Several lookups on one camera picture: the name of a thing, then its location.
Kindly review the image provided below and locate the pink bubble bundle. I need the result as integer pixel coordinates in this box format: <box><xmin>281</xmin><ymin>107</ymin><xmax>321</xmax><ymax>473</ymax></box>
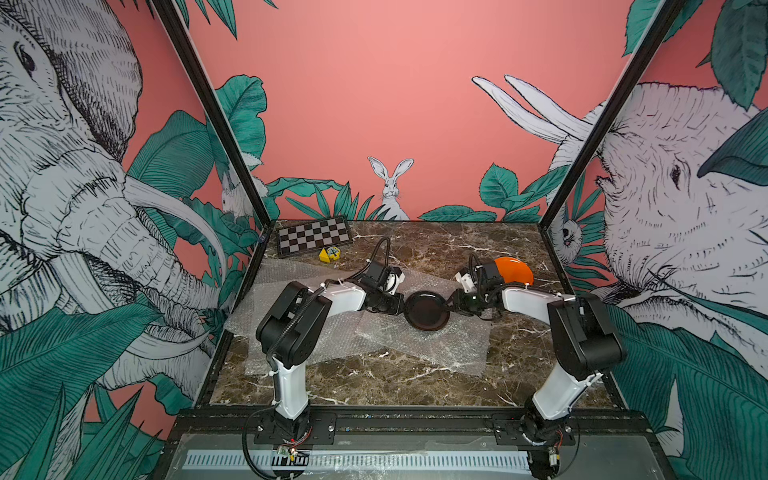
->
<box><xmin>245</xmin><ymin>312</ymin><xmax>382</xmax><ymax>376</ymax></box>

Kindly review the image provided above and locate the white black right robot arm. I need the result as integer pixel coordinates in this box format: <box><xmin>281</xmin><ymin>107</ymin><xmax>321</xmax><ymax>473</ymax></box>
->
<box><xmin>451</xmin><ymin>256</ymin><xmax>628</xmax><ymax>422</ymax></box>

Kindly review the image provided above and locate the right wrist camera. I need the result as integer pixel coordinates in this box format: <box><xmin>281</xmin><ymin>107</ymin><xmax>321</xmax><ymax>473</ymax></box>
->
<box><xmin>455</xmin><ymin>272</ymin><xmax>477</xmax><ymax>294</ymax></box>

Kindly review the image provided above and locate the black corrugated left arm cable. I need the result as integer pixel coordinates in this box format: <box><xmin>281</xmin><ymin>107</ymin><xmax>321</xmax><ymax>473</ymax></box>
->
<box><xmin>263</xmin><ymin>236</ymin><xmax>392</xmax><ymax>361</ymax></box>

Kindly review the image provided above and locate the black frame post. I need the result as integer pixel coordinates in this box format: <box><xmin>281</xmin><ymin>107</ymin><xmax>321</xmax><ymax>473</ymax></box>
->
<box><xmin>151</xmin><ymin>0</ymin><xmax>272</xmax><ymax>227</ymax></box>
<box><xmin>538</xmin><ymin>0</ymin><xmax>686</xmax><ymax>233</ymax></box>

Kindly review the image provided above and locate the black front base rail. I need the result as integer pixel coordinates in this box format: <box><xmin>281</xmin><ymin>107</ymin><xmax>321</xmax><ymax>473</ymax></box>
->
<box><xmin>168</xmin><ymin>405</ymin><xmax>652</xmax><ymax>449</ymax></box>

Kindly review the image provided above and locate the black right frame post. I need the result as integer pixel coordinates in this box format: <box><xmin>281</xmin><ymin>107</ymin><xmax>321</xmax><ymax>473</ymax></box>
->
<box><xmin>538</xmin><ymin>0</ymin><xmax>686</xmax><ymax>233</ymax></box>

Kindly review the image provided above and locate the black dinner plate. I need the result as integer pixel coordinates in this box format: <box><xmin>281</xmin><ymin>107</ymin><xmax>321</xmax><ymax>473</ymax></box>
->
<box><xmin>403</xmin><ymin>290</ymin><xmax>450</xmax><ymax>331</ymax></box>

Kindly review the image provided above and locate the bubble plate bundle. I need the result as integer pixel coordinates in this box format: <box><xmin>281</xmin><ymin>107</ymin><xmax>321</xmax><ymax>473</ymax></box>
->
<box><xmin>356</xmin><ymin>312</ymin><xmax>492</xmax><ymax>376</ymax></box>

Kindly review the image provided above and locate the orange dinner plate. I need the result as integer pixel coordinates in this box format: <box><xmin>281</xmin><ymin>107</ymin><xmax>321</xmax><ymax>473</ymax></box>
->
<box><xmin>494</xmin><ymin>257</ymin><xmax>534</xmax><ymax>285</ymax></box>

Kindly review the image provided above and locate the white slotted cable duct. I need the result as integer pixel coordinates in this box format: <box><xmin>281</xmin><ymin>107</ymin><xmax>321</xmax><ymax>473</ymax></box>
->
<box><xmin>181</xmin><ymin>449</ymin><xmax>533</xmax><ymax>475</ymax></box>

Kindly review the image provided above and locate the black white chessboard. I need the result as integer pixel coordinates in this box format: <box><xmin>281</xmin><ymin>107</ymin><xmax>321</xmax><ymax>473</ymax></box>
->
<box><xmin>277</xmin><ymin>217</ymin><xmax>353</xmax><ymax>258</ymax></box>

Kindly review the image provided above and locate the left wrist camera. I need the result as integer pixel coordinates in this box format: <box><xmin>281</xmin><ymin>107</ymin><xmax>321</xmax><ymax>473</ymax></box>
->
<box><xmin>384</xmin><ymin>267</ymin><xmax>405</xmax><ymax>295</ymax></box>

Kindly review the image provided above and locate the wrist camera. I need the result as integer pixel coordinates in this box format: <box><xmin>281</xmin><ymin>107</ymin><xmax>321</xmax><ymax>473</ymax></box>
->
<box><xmin>384</xmin><ymin>267</ymin><xmax>405</xmax><ymax>295</ymax></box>
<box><xmin>455</xmin><ymin>272</ymin><xmax>477</xmax><ymax>294</ymax></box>

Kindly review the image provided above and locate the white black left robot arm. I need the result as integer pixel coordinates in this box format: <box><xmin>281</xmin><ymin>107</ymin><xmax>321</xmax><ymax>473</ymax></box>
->
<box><xmin>255</xmin><ymin>261</ymin><xmax>405</xmax><ymax>421</ymax></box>

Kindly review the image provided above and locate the black left frame post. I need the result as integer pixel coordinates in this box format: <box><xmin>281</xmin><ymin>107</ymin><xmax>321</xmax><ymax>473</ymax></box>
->
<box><xmin>151</xmin><ymin>0</ymin><xmax>272</xmax><ymax>227</ymax></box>

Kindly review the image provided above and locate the small yellow toy block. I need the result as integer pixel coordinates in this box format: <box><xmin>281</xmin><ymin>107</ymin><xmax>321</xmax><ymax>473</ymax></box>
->
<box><xmin>318</xmin><ymin>246</ymin><xmax>341</xmax><ymax>264</ymax></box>

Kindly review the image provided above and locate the clear bubble wrap sheet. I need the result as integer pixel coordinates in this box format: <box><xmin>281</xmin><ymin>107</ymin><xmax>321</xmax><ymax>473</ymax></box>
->
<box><xmin>225</xmin><ymin>258</ymin><xmax>339</xmax><ymax>337</ymax></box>

